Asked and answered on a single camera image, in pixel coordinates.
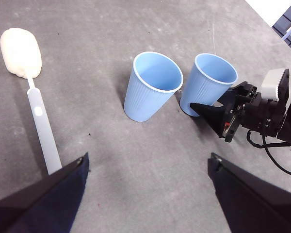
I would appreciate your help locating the blue ribbed plastic cup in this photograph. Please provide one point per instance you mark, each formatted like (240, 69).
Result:
(145, 102)
(201, 89)

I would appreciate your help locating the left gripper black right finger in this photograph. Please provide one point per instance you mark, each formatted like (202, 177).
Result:
(257, 206)

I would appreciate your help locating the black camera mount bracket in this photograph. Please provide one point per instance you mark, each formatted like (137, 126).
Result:
(284, 89)

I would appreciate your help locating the dark metal frame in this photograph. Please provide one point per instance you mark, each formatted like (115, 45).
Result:
(287, 21)

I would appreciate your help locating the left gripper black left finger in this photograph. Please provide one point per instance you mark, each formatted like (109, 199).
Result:
(38, 206)

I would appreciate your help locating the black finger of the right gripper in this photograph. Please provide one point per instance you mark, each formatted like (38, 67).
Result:
(235, 91)
(212, 115)

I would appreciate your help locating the pale grey camera box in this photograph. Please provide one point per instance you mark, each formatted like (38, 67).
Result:
(270, 83)

